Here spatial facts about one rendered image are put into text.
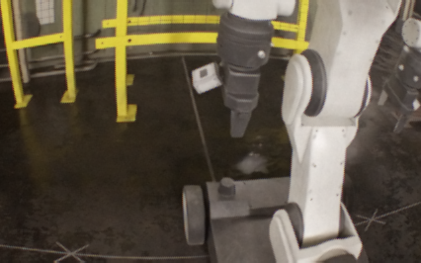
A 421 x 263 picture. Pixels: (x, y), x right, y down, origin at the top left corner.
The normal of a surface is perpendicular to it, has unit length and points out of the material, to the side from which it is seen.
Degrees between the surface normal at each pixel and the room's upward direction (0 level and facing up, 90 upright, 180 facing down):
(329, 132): 60
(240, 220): 0
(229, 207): 45
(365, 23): 100
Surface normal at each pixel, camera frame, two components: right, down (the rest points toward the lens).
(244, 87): 0.11, 0.72
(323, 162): 0.15, 0.08
